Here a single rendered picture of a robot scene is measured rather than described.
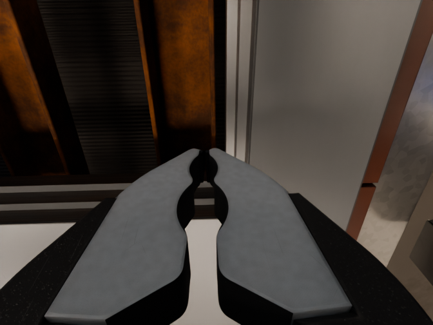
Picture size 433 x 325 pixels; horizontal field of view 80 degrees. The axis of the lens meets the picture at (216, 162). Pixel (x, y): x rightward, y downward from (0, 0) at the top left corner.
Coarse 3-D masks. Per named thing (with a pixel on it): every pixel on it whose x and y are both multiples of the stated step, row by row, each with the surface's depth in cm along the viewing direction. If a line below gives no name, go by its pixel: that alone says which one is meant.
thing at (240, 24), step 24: (240, 0) 15; (240, 24) 16; (240, 48) 17; (240, 72) 17; (240, 96) 18; (240, 120) 19; (240, 144) 20; (0, 192) 24; (24, 192) 24; (48, 192) 24; (72, 192) 24; (96, 192) 24; (120, 192) 24; (0, 216) 22; (24, 216) 22; (48, 216) 22; (72, 216) 22
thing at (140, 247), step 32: (192, 160) 10; (128, 192) 9; (160, 192) 9; (192, 192) 9; (128, 224) 7; (160, 224) 7; (96, 256) 6; (128, 256) 6; (160, 256) 6; (64, 288) 6; (96, 288) 6; (128, 288) 6; (160, 288) 6; (64, 320) 5; (96, 320) 5; (128, 320) 6; (160, 320) 6
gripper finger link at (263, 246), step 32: (224, 160) 10; (224, 192) 9; (256, 192) 9; (288, 192) 9; (224, 224) 7; (256, 224) 7; (288, 224) 7; (224, 256) 6; (256, 256) 6; (288, 256) 6; (320, 256) 6; (224, 288) 6; (256, 288) 6; (288, 288) 6; (320, 288) 6; (256, 320) 6; (288, 320) 5
